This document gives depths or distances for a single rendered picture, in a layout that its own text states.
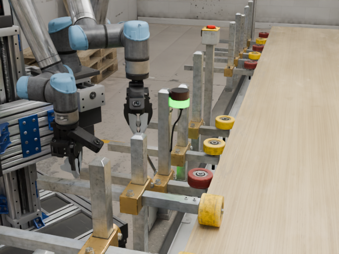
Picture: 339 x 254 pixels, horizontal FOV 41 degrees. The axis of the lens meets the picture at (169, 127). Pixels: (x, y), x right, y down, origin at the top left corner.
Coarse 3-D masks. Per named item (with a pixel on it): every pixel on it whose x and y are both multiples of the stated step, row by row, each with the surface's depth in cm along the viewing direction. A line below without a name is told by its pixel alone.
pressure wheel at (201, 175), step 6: (198, 168) 146; (204, 168) 146; (192, 174) 142; (198, 174) 142; (204, 174) 143; (210, 174) 142; (192, 180) 140; (198, 180) 139; (204, 180) 139; (210, 180) 141; (192, 186) 141; (198, 186) 140; (204, 186) 140
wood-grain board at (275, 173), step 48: (288, 48) 316; (336, 48) 317; (288, 96) 217; (336, 96) 218; (240, 144) 165; (288, 144) 165; (336, 144) 166; (240, 192) 133; (288, 192) 134; (336, 192) 134; (192, 240) 112; (240, 240) 112; (288, 240) 112; (336, 240) 112
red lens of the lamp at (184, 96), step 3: (189, 90) 139; (171, 93) 138; (174, 93) 136; (177, 93) 136; (180, 93) 136; (183, 93) 136; (186, 93) 137; (189, 93) 138; (171, 96) 138; (174, 96) 137; (177, 96) 136; (180, 96) 136; (183, 96) 136; (186, 96) 137; (189, 96) 139; (174, 99) 137; (177, 99) 137; (180, 99) 137; (183, 99) 137; (186, 99) 137
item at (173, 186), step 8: (88, 168) 155; (80, 176) 154; (88, 176) 153; (112, 176) 150; (120, 176) 150; (128, 176) 150; (120, 184) 151; (168, 184) 146; (176, 184) 145; (184, 184) 145; (176, 192) 146; (184, 192) 145; (192, 192) 144; (200, 192) 143
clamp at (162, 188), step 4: (172, 172) 151; (156, 176) 148; (160, 176) 148; (164, 176) 148; (168, 176) 148; (172, 176) 151; (152, 180) 146; (160, 180) 146; (164, 180) 146; (168, 180) 147; (156, 184) 143; (160, 184) 143; (164, 184) 143; (152, 188) 144; (156, 188) 143; (160, 188) 143; (164, 188) 143; (160, 192) 143; (164, 192) 144
